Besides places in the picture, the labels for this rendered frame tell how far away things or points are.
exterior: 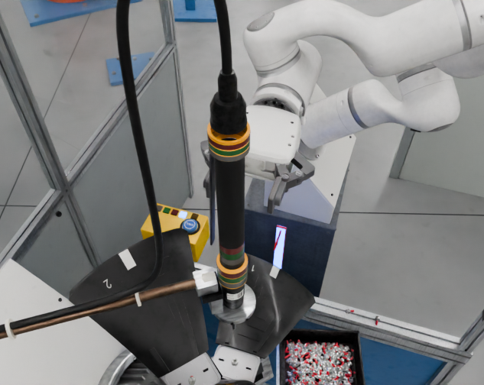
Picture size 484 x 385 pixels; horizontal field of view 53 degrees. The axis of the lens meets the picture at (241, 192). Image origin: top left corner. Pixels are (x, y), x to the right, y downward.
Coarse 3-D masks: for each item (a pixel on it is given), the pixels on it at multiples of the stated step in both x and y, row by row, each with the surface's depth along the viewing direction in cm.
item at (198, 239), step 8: (160, 216) 134; (168, 216) 134; (176, 216) 134; (200, 216) 134; (144, 224) 132; (168, 224) 132; (176, 224) 132; (200, 224) 132; (208, 224) 135; (144, 232) 131; (152, 232) 130; (192, 232) 130; (200, 232) 130; (208, 232) 137; (192, 240) 128; (200, 240) 132; (192, 248) 129; (200, 248) 134
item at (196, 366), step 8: (192, 360) 86; (200, 360) 87; (208, 360) 86; (184, 368) 87; (192, 368) 87; (200, 368) 87; (168, 376) 87; (176, 376) 87; (184, 376) 87; (200, 376) 87; (208, 376) 87; (216, 376) 87; (168, 384) 87; (176, 384) 87; (184, 384) 87; (200, 384) 87; (208, 384) 87
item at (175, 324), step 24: (144, 240) 85; (168, 240) 86; (120, 264) 83; (144, 264) 84; (168, 264) 85; (192, 264) 87; (96, 288) 82; (120, 288) 83; (120, 312) 83; (144, 312) 84; (168, 312) 85; (192, 312) 86; (120, 336) 84; (144, 336) 85; (168, 336) 85; (192, 336) 86; (144, 360) 85; (168, 360) 86
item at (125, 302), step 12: (156, 288) 67; (168, 288) 67; (180, 288) 68; (192, 288) 68; (120, 300) 66; (132, 300) 66; (144, 300) 67; (84, 312) 65; (96, 312) 65; (36, 324) 64; (48, 324) 64; (0, 336) 63
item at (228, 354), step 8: (216, 352) 97; (224, 352) 97; (232, 352) 97; (240, 352) 97; (216, 360) 96; (224, 360) 96; (240, 360) 96; (248, 360) 96; (256, 360) 96; (224, 368) 94; (232, 368) 94; (240, 368) 95; (256, 368) 94; (224, 376) 93; (232, 376) 93; (240, 376) 93; (248, 376) 93
